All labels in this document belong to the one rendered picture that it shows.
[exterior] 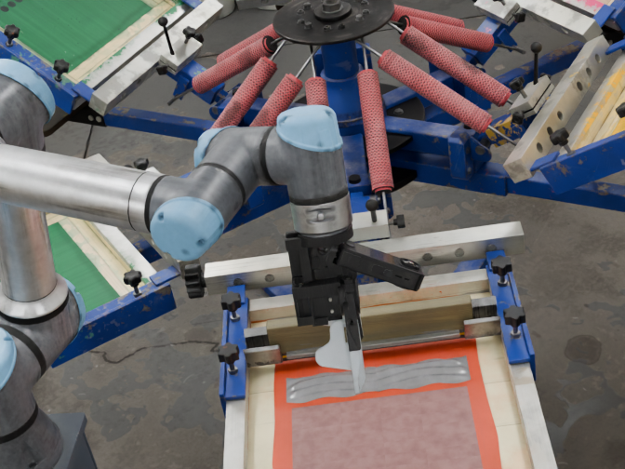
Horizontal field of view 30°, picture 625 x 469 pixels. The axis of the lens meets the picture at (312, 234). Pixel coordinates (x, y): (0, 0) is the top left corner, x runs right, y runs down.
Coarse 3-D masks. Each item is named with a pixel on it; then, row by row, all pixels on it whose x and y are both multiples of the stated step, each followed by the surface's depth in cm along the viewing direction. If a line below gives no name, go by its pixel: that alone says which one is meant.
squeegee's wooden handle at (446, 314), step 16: (400, 304) 229; (416, 304) 229; (432, 304) 228; (448, 304) 227; (464, 304) 227; (272, 320) 231; (288, 320) 230; (368, 320) 229; (384, 320) 229; (400, 320) 229; (416, 320) 229; (432, 320) 229; (448, 320) 229; (272, 336) 231; (288, 336) 231; (304, 336) 231; (320, 336) 231; (368, 336) 231; (384, 336) 231; (400, 336) 231
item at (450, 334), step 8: (408, 336) 231; (416, 336) 231; (424, 336) 231; (432, 336) 230; (440, 336) 230; (448, 336) 230; (456, 336) 230; (368, 344) 231; (376, 344) 231; (384, 344) 231; (392, 344) 231; (400, 344) 231; (288, 352) 233; (296, 352) 232; (304, 352) 232; (312, 352) 232
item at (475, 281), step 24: (360, 288) 246; (384, 288) 245; (432, 288) 244; (456, 288) 244; (480, 288) 244; (264, 312) 246; (288, 312) 246; (528, 384) 216; (240, 408) 223; (528, 408) 211; (240, 432) 217; (528, 432) 207; (240, 456) 212; (552, 456) 201
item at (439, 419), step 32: (384, 352) 235; (416, 352) 233; (448, 352) 232; (448, 384) 224; (480, 384) 223; (384, 416) 220; (416, 416) 219; (448, 416) 218; (480, 416) 216; (384, 448) 214; (416, 448) 212; (448, 448) 211; (480, 448) 210
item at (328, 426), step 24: (288, 360) 237; (312, 360) 236; (288, 408) 226; (312, 408) 225; (336, 408) 224; (360, 408) 223; (288, 432) 220; (312, 432) 219; (336, 432) 219; (360, 432) 218; (288, 456) 215; (312, 456) 214; (336, 456) 214; (360, 456) 213; (384, 456) 212
